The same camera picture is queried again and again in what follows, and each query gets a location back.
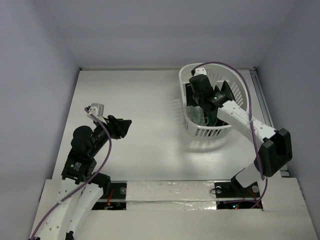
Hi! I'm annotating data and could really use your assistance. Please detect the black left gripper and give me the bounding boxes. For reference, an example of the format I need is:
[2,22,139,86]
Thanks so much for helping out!
[89,114,132,156]

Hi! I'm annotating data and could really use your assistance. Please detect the light green rectangular plate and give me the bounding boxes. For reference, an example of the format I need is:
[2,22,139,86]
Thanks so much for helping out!
[189,106,207,126]

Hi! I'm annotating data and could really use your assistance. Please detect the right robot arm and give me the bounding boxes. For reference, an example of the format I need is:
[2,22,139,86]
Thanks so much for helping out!
[186,74,293,196]

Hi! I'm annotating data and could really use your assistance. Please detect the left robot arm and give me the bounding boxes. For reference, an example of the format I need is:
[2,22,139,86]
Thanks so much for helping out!
[30,113,132,240]

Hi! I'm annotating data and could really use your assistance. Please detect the white plastic dish rack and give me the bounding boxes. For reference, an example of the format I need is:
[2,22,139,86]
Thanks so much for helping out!
[178,62,250,138]

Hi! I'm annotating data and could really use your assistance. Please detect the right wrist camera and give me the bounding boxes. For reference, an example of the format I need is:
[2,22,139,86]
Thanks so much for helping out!
[191,67,207,77]

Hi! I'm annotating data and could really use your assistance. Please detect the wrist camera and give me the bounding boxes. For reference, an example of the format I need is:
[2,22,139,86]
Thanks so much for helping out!
[84,103,105,119]
[191,67,207,77]

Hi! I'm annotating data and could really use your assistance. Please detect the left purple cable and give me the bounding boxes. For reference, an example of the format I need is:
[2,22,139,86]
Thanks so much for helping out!
[29,107,113,240]

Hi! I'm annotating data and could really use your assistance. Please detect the purple cable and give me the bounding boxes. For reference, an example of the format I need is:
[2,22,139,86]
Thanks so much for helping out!
[192,61,270,210]
[29,107,113,240]

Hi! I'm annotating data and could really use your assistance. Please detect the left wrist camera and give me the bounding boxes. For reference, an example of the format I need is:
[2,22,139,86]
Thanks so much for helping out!
[84,103,105,119]

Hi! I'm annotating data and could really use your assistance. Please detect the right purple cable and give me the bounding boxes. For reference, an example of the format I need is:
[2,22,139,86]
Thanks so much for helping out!
[192,61,270,210]

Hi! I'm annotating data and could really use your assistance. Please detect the foil covered front rail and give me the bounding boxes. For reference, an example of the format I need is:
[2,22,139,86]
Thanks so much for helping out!
[125,180,217,211]

